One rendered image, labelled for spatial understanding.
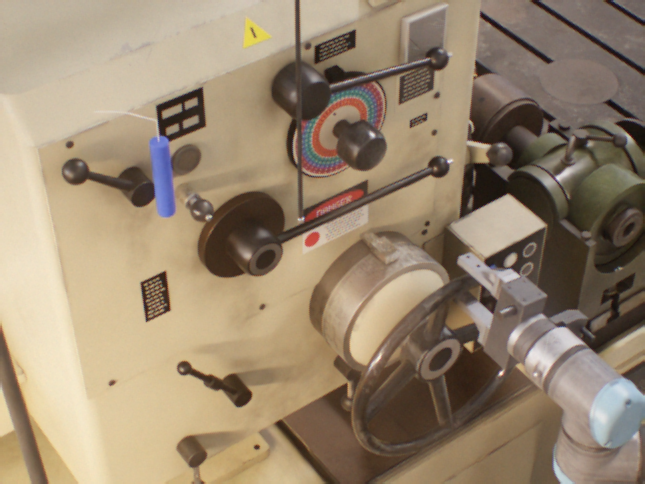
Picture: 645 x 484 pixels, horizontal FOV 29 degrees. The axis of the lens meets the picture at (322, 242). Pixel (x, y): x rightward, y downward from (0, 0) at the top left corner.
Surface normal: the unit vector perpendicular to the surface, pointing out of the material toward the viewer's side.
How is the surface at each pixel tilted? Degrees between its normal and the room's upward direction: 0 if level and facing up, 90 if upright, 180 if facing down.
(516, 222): 0
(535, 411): 90
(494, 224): 0
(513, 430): 90
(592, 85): 0
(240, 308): 90
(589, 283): 90
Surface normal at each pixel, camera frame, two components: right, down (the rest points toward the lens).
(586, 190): -0.47, -0.36
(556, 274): -0.81, 0.40
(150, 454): 0.58, 0.56
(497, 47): 0.00, -0.73
